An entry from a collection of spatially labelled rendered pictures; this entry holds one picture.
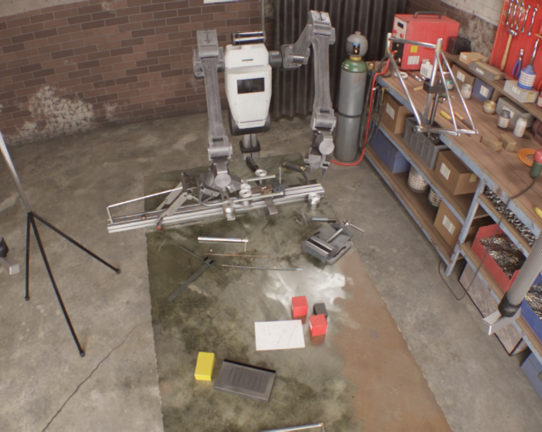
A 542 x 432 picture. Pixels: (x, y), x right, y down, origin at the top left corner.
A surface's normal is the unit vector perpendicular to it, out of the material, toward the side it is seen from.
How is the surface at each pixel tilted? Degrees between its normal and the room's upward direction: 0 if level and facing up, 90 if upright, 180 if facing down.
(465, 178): 91
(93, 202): 0
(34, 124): 90
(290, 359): 0
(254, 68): 0
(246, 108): 90
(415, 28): 90
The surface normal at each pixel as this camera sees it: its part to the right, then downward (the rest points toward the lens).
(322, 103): 0.20, -0.08
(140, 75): 0.25, 0.63
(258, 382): 0.00, -0.76
